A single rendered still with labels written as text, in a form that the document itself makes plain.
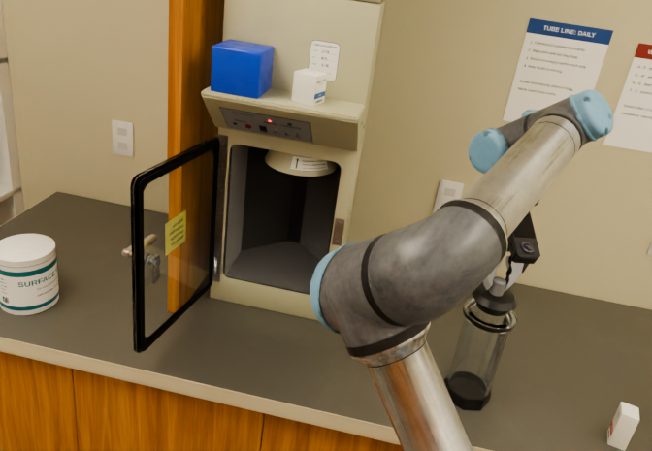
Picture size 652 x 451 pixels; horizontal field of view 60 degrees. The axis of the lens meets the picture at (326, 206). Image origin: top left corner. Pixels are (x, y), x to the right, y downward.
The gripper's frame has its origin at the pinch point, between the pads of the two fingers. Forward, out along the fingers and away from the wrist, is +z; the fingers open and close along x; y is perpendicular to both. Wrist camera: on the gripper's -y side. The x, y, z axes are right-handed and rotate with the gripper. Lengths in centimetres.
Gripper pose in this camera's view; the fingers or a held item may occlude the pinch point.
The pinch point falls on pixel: (498, 286)
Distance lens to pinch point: 120.1
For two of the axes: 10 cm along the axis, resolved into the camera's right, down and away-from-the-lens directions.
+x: -9.9, -0.9, -1.1
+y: -0.6, -4.3, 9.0
